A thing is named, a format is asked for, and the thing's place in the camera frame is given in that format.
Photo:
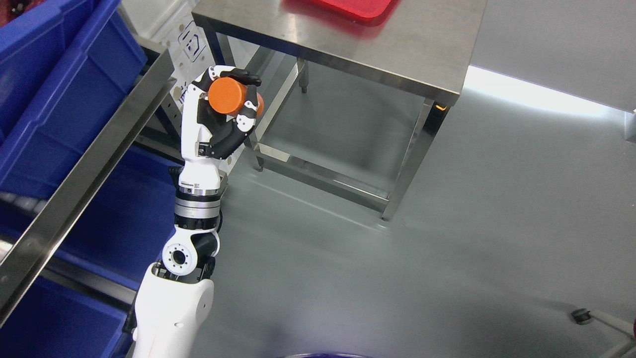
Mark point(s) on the stainless steel table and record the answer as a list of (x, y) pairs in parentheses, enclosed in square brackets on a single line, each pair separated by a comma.
[(423, 47)]

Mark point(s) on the blue bin upper left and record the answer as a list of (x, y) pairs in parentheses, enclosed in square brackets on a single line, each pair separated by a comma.
[(66, 66)]

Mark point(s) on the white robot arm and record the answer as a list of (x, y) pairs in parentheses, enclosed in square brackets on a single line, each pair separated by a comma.
[(176, 293)]

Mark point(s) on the white sign board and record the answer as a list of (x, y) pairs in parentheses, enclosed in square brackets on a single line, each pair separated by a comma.
[(171, 23)]

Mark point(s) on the orange cylindrical capacitor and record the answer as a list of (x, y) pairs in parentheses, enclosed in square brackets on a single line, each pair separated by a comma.
[(226, 97)]

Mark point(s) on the blue bin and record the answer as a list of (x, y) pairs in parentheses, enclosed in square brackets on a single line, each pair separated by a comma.
[(66, 66), (118, 236)]

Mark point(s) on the red plastic tray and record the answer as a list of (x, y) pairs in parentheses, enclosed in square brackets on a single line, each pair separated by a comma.
[(366, 12)]

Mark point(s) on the blue lower bin left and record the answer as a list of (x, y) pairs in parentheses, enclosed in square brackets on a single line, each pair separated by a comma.
[(118, 236)]

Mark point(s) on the steel shelf frame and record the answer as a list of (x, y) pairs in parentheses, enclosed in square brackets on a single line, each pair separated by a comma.
[(30, 254)]

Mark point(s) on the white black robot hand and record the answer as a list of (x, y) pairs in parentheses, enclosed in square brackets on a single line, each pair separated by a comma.
[(204, 141)]

